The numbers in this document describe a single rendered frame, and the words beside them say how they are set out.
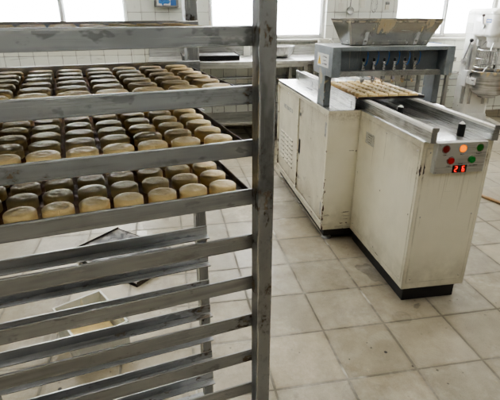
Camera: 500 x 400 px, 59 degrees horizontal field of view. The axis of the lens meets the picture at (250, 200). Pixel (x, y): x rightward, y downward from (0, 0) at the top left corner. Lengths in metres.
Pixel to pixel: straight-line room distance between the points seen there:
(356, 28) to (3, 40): 2.16
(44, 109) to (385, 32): 2.24
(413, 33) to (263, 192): 2.13
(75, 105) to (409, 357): 1.76
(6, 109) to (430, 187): 1.81
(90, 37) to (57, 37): 0.04
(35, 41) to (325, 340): 1.75
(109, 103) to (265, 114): 0.24
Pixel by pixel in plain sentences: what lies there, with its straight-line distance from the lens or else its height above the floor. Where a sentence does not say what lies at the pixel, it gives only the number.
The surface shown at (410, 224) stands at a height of 0.44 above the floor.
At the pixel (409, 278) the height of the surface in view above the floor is 0.14.
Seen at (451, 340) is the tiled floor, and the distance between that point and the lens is 2.27.
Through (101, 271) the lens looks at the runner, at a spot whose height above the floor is 0.96.
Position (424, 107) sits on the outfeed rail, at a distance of 2.66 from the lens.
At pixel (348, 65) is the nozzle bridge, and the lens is 2.68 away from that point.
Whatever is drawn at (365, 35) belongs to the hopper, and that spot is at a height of 1.24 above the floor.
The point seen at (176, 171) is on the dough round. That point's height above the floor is 1.06.
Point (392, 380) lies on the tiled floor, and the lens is 2.00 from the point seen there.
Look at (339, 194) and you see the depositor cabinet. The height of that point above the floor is 0.32.
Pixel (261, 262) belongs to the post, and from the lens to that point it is 0.83.
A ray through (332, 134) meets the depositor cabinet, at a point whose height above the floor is 0.70.
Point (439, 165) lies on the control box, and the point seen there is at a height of 0.74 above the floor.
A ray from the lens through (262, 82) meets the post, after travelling 0.71.
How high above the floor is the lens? 1.36
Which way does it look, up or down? 23 degrees down
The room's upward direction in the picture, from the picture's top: straight up
